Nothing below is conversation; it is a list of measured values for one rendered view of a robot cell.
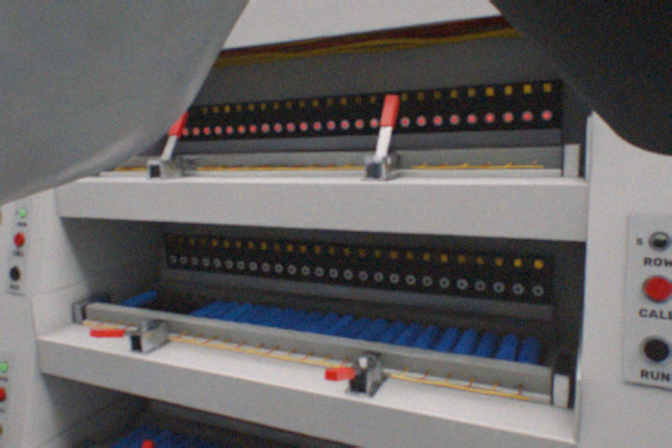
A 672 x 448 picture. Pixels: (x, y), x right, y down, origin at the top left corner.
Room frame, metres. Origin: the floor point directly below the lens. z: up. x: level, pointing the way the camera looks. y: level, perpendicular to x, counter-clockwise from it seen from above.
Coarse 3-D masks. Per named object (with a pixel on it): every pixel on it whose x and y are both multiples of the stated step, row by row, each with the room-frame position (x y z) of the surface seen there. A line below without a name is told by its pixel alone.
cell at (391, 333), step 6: (390, 324) 0.60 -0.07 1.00; (396, 324) 0.60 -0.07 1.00; (402, 324) 0.60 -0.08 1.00; (390, 330) 0.58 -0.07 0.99; (396, 330) 0.59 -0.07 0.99; (402, 330) 0.60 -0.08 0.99; (384, 336) 0.57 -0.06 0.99; (390, 336) 0.57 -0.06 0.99; (396, 336) 0.58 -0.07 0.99; (378, 342) 0.56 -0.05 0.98; (384, 342) 0.56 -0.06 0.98; (390, 342) 0.56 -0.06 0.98
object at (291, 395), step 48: (96, 288) 0.73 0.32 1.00; (144, 288) 0.81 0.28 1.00; (288, 288) 0.72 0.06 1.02; (336, 288) 0.68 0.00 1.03; (48, 336) 0.67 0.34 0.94; (96, 384) 0.63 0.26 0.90; (144, 384) 0.60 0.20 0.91; (192, 384) 0.56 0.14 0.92; (240, 384) 0.54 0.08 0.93; (288, 384) 0.51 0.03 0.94; (336, 384) 0.51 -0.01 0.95; (384, 384) 0.51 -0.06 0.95; (576, 384) 0.39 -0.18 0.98; (336, 432) 0.50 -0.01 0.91; (384, 432) 0.48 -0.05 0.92; (432, 432) 0.46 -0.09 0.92; (480, 432) 0.44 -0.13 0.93; (528, 432) 0.42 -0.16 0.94; (576, 432) 0.40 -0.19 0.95
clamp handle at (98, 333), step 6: (144, 324) 0.60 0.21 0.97; (90, 330) 0.55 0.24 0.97; (96, 330) 0.55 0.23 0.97; (102, 330) 0.55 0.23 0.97; (108, 330) 0.56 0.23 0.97; (114, 330) 0.56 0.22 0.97; (120, 330) 0.57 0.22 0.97; (126, 330) 0.59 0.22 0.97; (132, 330) 0.60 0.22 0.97; (138, 330) 0.60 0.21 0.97; (144, 330) 0.61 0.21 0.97; (90, 336) 0.55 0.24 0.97; (96, 336) 0.54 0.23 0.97; (102, 336) 0.55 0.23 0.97; (108, 336) 0.56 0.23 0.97; (114, 336) 0.56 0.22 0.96; (120, 336) 0.57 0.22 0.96
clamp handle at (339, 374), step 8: (360, 360) 0.49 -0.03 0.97; (368, 360) 0.49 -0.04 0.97; (336, 368) 0.45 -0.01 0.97; (344, 368) 0.46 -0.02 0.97; (352, 368) 0.48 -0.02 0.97; (360, 368) 0.49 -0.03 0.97; (368, 368) 0.49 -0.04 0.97; (328, 376) 0.43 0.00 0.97; (336, 376) 0.43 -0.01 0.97; (344, 376) 0.44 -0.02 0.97; (352, 376) 0.46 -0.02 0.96
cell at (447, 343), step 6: (450, 330) 0.57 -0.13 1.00; (456, 330) 0.58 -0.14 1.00; (444, 336) 0.56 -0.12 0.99; (450, 336) 0.56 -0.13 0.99; (456, 336) 0.57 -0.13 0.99; (438, 342) 0.55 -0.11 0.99; (444, 342) 0.55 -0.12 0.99; (450, 342) 0.55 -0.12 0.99; (456, 342) 0.56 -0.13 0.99; (432, 348) 0.54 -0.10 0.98; (438, 348) 0.53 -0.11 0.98; (444, 348) 0.53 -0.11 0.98; (450, 348) 0.54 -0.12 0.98
